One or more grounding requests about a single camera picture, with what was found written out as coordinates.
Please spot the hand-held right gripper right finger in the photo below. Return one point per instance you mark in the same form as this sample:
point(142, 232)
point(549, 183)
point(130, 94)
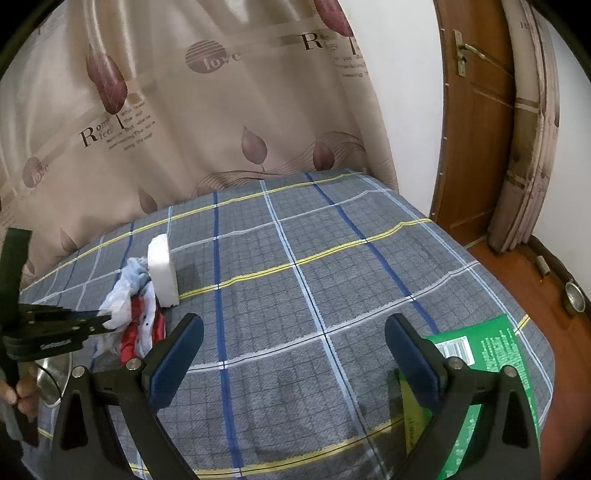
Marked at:
point(413, 357)

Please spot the white printed cloth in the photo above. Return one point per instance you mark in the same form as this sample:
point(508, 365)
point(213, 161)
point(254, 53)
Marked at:
point(117, 300)

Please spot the brown wooden door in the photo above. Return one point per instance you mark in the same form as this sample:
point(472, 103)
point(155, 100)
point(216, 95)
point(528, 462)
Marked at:
point(475, 138)

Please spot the beige leaf print curtain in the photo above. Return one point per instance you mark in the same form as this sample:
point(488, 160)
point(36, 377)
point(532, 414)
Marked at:
point(184, 115)

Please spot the grey plaid bed sheet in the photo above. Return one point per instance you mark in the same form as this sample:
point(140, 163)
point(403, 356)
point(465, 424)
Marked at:
point(286, 300)

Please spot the white foam block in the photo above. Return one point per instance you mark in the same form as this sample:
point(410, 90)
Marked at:
point(164, 272)

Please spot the small beige cylinder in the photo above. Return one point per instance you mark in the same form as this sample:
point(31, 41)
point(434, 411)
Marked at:
point(543, 265)

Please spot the person's left hand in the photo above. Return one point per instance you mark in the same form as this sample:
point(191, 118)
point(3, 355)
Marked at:
point(25, 390)

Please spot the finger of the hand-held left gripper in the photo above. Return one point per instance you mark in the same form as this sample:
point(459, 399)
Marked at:
point(64, 318)
point(51, 345)

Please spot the small steel floor bowl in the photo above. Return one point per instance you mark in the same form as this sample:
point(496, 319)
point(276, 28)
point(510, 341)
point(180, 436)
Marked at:
point(574, 297)

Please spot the rolled beige mat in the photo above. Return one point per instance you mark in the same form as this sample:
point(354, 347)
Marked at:
point(526, 129)

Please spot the light blue cloth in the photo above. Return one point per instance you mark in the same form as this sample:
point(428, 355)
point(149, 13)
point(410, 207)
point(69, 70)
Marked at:
point(137, 272)

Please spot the green box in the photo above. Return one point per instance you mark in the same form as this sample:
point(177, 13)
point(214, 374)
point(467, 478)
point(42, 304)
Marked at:
point(494, 350)

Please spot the red and white cloth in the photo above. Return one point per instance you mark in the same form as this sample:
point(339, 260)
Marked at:
point(144, 325)

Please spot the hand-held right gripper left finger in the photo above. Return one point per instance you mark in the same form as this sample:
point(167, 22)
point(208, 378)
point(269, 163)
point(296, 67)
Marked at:
point(178, 353)

